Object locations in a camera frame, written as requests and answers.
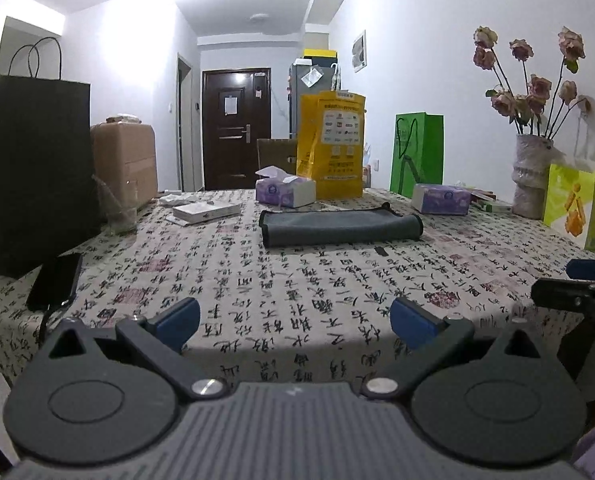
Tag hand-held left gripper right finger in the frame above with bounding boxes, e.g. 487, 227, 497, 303
362, 296, 554, 402

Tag framed wall picture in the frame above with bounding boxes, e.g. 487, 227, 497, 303
351, 30, 368, 73

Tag black paper bag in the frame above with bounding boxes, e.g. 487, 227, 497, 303
0, 37, 103, 279

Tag clear glass cup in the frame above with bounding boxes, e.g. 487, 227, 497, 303
92, 175, 139, 236

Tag small flat packets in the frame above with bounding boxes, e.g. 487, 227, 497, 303
470, 189, 514, 212

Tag green paper bag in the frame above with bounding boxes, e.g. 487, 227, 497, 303
389, 112, 445, 198

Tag purple tissue box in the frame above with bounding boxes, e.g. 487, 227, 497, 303
255, 165, 317, 209
411, 183, 472, 216

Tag large brown cardboard box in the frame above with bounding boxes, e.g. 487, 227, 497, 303
90, 119, 159, 213

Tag grey towel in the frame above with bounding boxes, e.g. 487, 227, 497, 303
258, 203, 424, 248

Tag white textured vase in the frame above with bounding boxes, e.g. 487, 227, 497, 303
511, 134, 554, 220

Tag black cable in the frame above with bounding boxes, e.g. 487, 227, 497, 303
39, 304, 61, 347

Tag grey refrigerator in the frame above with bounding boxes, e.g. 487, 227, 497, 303
288, 62, 341, 141

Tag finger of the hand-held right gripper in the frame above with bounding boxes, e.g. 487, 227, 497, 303
530, 277, 595, 312
566, 258, 595, 281

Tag yellow printed bag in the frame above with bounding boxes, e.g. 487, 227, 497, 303
296, 91, 367, 200

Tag dark brown door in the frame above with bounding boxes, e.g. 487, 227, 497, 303
202, 67, 273, 191

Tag black smartphone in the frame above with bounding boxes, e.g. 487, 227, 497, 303
26, 252, 84, 312

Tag calligraphy printed tablecloth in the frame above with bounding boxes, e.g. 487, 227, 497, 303
0, 187, 595, 397

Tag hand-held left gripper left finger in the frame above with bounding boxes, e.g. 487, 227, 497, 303
38, 297, 228, 402

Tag light green gift bag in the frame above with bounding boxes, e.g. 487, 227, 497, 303
542, 159, 595, 251

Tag dried pink flower bouquet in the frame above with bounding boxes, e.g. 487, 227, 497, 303
472, 26, 592, 141

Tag flat white box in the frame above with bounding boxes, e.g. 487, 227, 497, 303
172, 201, 242, 224

